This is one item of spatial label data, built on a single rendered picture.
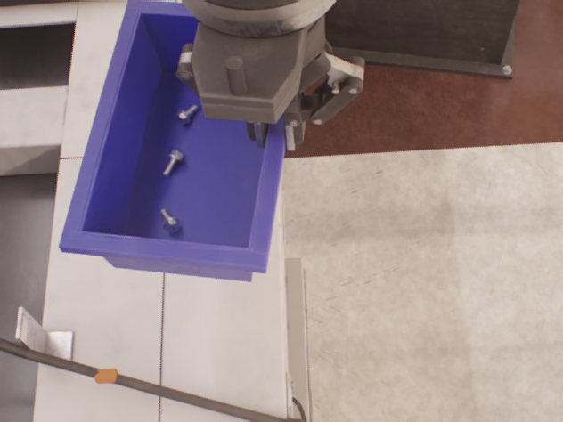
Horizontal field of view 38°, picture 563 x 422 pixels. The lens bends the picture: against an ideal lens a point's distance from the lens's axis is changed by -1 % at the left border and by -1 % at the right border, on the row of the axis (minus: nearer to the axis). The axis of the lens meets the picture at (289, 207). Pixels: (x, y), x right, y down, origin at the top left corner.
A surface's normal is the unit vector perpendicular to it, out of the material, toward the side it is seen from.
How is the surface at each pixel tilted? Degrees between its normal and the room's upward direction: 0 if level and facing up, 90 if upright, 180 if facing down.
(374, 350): 0
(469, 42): 90
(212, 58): 0
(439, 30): 90
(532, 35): 0
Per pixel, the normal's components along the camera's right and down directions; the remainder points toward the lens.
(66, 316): -0.04, -0.46
